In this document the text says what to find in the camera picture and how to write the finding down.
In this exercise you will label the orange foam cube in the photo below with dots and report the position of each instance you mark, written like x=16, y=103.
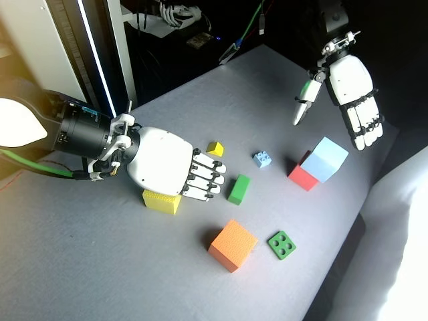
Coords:
x=234, y=244

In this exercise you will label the small yellow wooden block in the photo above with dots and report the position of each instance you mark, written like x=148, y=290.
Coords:
x=215, y=148

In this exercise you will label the white cabinet panel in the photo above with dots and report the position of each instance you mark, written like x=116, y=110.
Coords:
x=50, y=50

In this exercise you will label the large yellow foam cube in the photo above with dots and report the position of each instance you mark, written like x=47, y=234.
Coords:
x=160, y=202

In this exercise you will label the white fabric backdrop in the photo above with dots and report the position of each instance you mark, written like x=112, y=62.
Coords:
x=394, y=234

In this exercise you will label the small circuit board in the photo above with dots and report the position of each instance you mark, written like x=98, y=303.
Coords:
x=199, y=40

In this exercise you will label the grey plug connector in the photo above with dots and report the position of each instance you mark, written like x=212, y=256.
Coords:
x=230, y=51

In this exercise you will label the spare white robot hand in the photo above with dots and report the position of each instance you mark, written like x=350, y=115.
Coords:
x=177, y=13

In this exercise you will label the green lego brick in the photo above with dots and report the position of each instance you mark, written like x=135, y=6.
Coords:
x=281, y=245

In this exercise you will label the light blue foam cube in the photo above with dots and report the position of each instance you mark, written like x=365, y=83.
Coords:
x=326, y=160

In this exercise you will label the green rectangular wooden block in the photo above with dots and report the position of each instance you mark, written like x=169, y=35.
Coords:
x=239, y=189

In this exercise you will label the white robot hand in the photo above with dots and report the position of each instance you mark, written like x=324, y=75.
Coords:
x=160, y=157
x=351, y=80

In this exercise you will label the red foam cube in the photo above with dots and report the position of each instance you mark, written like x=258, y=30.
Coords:
x=301, y=179

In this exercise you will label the grey table cloth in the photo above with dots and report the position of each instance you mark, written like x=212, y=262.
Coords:
x=100, y=261

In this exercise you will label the small light blue studded brick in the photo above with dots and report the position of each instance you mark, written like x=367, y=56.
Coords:
x=261, y=160

